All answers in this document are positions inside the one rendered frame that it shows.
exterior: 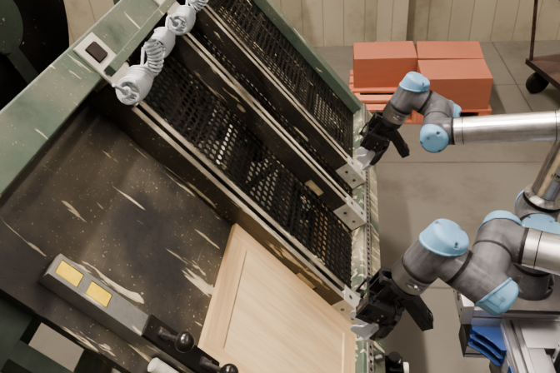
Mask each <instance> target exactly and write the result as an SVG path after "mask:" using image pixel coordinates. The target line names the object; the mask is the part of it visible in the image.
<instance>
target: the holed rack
mask: <svg viewBox="0 0 560 373"><path fill-rule="evenodd" d="M367 121H368V115H367V106H366V105H365V104H364V103H363V126H364V125H365V124H366V122H367ZM364 172H365V177H366V181H365V182H364V211H365V212H366V222H367V223H365V274H366V277H367V276H368V277H371V278H372V269H371V238H370V207H369V176H368V169H366V170H364ZM367 373H374V362H373V341H370V342H367Z"/></svg>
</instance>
